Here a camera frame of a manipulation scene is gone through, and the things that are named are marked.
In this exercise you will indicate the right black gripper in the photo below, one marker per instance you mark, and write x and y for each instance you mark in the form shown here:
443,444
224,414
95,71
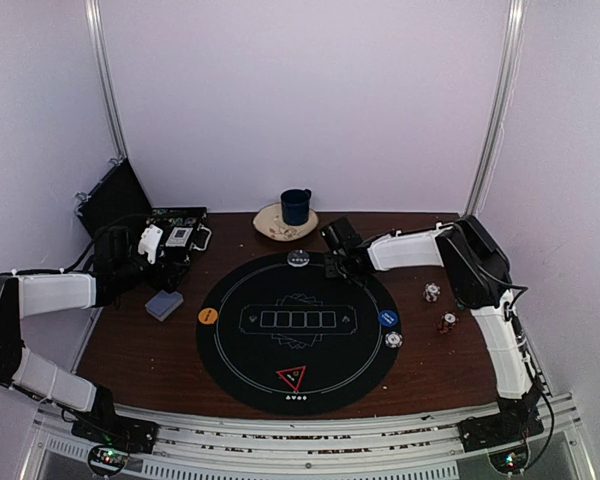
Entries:
330,270

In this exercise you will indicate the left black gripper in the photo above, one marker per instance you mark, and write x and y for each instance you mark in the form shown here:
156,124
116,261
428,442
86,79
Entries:
172,280

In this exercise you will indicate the orange big blind button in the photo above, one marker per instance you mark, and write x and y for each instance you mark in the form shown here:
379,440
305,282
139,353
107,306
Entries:
208,316

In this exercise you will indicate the blue small blind button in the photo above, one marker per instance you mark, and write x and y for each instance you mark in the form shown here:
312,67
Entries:
388,318

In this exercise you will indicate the blue ten poker chip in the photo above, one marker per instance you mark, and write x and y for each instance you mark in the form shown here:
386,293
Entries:
393,340

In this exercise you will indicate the blue white chip stack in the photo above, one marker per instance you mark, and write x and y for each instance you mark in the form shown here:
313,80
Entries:
431,292

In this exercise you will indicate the red triangle all-in marker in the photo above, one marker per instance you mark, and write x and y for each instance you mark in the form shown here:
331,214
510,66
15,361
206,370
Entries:
293,377

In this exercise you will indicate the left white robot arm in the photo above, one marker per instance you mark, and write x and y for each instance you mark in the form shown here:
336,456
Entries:
51,294

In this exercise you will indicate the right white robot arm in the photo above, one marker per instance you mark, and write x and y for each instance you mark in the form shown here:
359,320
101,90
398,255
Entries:
478,272

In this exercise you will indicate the blue playing card deck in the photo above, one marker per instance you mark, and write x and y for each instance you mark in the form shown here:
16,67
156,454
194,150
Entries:
163,304

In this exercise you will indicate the black poker set case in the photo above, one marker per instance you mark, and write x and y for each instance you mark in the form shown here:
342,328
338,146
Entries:
117,211

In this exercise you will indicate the dark blue mug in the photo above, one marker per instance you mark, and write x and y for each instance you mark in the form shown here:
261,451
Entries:
295,206

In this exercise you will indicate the beige ceramic saucer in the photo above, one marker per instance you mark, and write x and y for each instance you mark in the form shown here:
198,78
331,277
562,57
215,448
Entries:
269,222

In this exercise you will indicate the round black poker mat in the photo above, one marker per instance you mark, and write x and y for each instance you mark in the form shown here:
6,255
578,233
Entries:
273,316

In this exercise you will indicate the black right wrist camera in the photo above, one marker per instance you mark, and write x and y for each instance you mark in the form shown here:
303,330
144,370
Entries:
340,236

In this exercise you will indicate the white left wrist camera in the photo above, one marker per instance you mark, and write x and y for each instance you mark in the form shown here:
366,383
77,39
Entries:
149,243

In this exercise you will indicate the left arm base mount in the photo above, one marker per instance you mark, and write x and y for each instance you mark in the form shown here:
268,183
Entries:
112,451

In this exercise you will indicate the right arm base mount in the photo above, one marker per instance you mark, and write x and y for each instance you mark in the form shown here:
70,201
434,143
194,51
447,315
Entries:
507,444

